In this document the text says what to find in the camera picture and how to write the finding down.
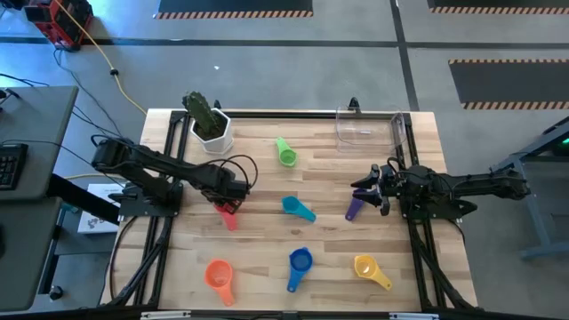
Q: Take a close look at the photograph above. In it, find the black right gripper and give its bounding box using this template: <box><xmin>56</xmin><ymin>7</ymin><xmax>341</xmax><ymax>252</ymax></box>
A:
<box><xmin>349</xmin><ymin>163</ymin><xmax>404</xmax><ymax>218</ymax></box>

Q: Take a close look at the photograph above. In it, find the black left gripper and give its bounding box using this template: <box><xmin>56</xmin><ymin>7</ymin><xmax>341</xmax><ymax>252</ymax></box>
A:
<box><xmin>199</xmin><ymin>164</ymin><xmax>251</xmax><ymax>215</ymax></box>

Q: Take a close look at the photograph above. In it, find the red measuring cup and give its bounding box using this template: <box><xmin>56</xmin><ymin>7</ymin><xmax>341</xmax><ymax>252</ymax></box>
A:
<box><xmin>212</xmin><ymin>203</ymin><xmax>239</xmax><ymax>232</ymax></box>

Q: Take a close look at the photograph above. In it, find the purple measuring cup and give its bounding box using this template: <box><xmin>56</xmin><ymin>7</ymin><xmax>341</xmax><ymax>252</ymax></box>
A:
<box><xmin>344</xmin><ymin>188</ymin><xmax>370</xmax><ymax>222</ymax></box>

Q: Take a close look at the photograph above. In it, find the teal measuring cup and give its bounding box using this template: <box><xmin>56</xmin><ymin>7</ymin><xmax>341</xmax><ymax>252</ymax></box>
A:
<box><xmin>281</xmin><ymin>196</ymin><xmax>317</xmax><ymax>224</ymax></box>

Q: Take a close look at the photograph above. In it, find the orange measuring cup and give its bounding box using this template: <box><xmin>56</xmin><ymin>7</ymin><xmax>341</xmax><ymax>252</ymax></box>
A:
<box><xmin>204</xmin><ymin>259</ymin><xmax>236</xmax><ymax>308</ymax></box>

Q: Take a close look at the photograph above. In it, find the green measuring cup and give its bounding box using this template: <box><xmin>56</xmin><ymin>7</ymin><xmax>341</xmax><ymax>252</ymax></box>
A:
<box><xmin>275</xmin><ymin>136</ymin><xmax>298</xmax><ymax>169</ymax></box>

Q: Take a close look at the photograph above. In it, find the yellow measuring cup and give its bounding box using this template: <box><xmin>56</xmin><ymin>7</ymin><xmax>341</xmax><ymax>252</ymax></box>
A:
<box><xmin>353</xmin><ymin>254</ymin><xmax>394</xmax><ymax>292</ymax></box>

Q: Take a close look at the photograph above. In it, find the blue measuring cup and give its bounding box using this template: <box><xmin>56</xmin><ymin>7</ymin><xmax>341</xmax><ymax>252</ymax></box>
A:
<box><xmin>286</xmin><ymin>246</ymin><xmax>314</xmax><ymax>293</ymax></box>

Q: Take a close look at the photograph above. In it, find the clear plastic basket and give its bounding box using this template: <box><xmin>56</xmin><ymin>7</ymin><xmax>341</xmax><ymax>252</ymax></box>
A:
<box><xmin>335</xmin><ymin>105</ymin><xmax>408</xmax><ymax>155</ymax></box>

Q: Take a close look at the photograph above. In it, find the white plant pot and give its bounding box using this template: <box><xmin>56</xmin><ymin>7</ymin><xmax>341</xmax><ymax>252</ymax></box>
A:
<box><xmin>189</xmin><ymin>108</ymin><xmax>236</xmax><ymax>156</ymax></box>

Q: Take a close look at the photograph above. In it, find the green cactus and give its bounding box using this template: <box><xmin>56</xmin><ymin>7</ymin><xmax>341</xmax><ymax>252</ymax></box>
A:
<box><xmin>181</xmin><ymin>91</ymin><xmax>221</xmax><ymax>139</ymax></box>

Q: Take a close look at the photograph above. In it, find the white paper sheet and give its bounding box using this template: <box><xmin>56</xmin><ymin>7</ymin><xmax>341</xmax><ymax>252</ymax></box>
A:
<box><xmin>77</xmin><ymin>182</ymin><xmax>130</xmax><ymax>236</ymax></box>

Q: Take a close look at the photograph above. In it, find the black desk beam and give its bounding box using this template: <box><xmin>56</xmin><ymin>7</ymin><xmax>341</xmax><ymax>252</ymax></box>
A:
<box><xmin>46</xmin><ymin>172</ymin><xmax>124</xmax><ymax>226</ymax></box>

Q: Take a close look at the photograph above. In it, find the black hazard-striped floor mat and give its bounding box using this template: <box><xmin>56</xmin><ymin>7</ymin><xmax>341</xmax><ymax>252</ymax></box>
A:
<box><xmin>153</xmin><ymin>0</ymin><xmax>315</xmax><ymax>20</ymax></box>
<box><xmin>426</xmin><ymin>0</ymin><xmax>569</xmax><ymax>14</ymax></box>
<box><xmin>447</xmin><ymin>58</ymin><xmax>569</xmax><ymax>111</ymax></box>

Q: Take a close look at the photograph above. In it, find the grey desk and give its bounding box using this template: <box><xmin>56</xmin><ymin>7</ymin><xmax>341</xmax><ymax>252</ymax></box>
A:
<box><xmin>0</xmin><ymin>85</ymin><xmax>80</xmax><ymax>312</ymax></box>

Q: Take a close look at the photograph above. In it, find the black keyboard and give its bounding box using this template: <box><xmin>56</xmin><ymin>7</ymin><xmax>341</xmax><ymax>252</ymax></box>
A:
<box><xmin>0</xmin><ymin>142</ymin><xmax>29</xmax><ymax>191</ymax></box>

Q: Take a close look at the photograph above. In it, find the red and black equipment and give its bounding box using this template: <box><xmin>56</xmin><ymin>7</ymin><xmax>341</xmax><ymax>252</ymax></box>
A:
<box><xmin>24</xmin><ymin>0</ymin><xmax>94</xmax><ymax>52</ymax></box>

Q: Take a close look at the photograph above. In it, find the black aluminium table frame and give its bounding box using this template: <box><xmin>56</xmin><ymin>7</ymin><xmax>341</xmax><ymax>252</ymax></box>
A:
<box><xmin>101</xmin><ymin>96</ymin><xmax>481</xmax><ymax>320</ymax></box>

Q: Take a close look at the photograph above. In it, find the silver table bracket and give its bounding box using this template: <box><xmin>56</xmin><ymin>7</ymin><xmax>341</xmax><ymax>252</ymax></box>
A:
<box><xmin>140</xmin><ymin>310</ymin><xmax>192</xmax><ymax>320</ymax></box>
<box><xmin>389</xmin><ymin>312</ymin><xmax>440</xmax><ymax>320</ymax></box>

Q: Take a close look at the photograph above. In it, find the grey-blue table frame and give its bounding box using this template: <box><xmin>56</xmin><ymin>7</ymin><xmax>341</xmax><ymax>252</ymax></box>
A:
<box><xmin>488</xmin><ymin>116</ymin><xmax>569</xmax><ymax>261</ymax></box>

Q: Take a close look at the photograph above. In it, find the yellow floor cable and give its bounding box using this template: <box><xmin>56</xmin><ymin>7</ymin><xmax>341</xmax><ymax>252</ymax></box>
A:
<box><xmin>52</xmin><ymin>0</ymin><xmax>148</xmax><ymax>116</ymax></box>

